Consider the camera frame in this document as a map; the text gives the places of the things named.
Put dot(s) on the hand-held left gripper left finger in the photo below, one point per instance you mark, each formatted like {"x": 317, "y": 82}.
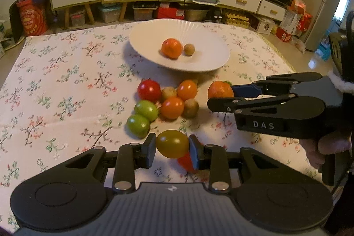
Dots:
{"x": 149, "y": 151}

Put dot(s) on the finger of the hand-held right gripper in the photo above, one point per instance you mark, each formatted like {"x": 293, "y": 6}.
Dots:
{"x": 221, "y": 104}
{"x": 246, "y": 90}

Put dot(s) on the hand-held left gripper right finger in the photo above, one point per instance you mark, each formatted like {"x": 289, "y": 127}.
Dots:
{"x": 195, "y": 154}

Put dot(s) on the mandarin orange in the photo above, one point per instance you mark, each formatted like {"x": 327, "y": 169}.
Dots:
{"x": 220, "y": 90}
{"x": 171, "y": 48}

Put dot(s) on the yellow-green tomato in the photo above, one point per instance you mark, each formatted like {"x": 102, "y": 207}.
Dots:
{"x": 172, "y": 143}

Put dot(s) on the small brown round fruit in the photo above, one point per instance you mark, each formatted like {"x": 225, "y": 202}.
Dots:
{"x": 189, "y": 48}
{"x": 191, "y": 108}
{"x": 168, "y": 92}

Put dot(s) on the orange tomato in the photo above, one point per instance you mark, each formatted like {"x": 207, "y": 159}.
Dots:
{"x": 172, "y": 108}
{"x": 187, "y": 90}

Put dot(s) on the white fluted plate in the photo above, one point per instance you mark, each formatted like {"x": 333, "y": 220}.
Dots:
{"x": 199, "y": 59}

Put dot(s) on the red tomato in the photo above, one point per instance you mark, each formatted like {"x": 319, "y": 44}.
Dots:
{"x": 149, "y": 90}

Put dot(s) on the person's right hand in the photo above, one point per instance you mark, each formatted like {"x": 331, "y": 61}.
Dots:
{"x": 311, "y": 151}

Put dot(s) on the small red fruit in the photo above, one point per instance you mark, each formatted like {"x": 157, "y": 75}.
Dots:
{"x": 184, "y": 163}

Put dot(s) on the green round fruit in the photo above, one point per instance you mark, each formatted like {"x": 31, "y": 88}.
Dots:
{"x": 137, "y": 126}
{"x": 146, "y": 110}

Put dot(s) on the white box with heart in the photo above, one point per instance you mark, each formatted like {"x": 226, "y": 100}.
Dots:
{"x": 266, "y": 26}

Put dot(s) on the stack of egg cartons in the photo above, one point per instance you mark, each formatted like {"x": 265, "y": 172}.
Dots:
{"x": 237, "y": 19}

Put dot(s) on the black object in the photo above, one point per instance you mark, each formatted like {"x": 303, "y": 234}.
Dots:
{"x": 338, "y": 56}

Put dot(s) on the pile of red gift boxes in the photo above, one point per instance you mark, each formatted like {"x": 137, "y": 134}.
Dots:
{"x": 296, "y": 17}

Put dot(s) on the beige storage bin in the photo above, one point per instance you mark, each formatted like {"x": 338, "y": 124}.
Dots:
{"x": 196, "y": 14}

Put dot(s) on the floral tablecloth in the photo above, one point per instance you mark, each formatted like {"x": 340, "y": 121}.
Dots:
{"x": 69, "y": 86}

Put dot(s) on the red cardboard box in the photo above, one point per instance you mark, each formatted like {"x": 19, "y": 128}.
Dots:
{"x": 170, "y": 14}

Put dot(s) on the silver refrigerator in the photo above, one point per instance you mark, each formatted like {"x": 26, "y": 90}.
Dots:
{"x": 320, "y": 3}

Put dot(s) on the clear storage box black lid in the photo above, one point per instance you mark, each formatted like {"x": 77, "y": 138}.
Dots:
{"x": 143, "y": 12}

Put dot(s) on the clear storage box blue lid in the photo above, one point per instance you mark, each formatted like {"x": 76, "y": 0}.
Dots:
{"x": 109, "y": 13}

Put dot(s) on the orange printed bucket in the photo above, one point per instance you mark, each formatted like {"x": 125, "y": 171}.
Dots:
{"x": 31, "y": 19}

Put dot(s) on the black flat panel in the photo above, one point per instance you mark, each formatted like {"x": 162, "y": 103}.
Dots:
{"x": 15, "y": 23}

